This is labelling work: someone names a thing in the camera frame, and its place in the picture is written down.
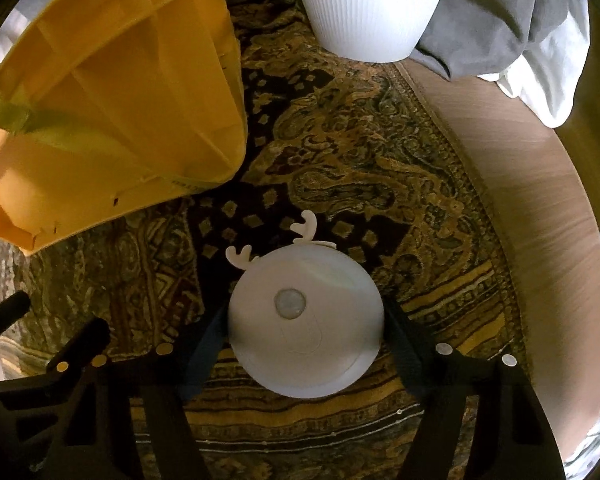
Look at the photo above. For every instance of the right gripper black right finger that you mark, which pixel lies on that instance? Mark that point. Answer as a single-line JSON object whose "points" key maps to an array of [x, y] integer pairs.
{"points": [[512, 438]]}

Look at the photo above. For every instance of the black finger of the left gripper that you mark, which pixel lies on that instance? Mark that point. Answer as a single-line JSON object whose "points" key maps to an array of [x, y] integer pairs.
{"points": [[13, 308]]}

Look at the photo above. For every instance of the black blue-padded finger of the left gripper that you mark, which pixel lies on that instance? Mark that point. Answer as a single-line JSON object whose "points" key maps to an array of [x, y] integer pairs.
{"points": [[90, 341]]}

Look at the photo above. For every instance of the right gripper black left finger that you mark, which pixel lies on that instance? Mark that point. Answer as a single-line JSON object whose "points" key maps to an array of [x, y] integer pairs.
{"points": [[165, 380]]}

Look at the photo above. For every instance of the white round antler night light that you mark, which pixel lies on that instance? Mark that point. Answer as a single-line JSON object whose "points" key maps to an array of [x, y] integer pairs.
{"points": [[304, 320]]}

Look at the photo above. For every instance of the orange plastic storage crate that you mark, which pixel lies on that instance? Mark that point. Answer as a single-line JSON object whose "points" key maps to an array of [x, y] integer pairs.
{"points": [[111, 106]]}

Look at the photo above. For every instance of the white sheer curtain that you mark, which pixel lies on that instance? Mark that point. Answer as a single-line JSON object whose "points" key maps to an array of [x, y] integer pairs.
{"points": [[545, 77]]}

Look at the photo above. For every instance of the grey curtain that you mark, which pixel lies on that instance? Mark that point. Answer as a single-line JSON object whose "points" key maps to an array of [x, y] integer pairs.
{"points": [[462, 38]]}

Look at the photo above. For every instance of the white ribbed plant pot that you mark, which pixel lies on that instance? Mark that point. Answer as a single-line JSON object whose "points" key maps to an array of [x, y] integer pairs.
{"points": [[376, 31]]}

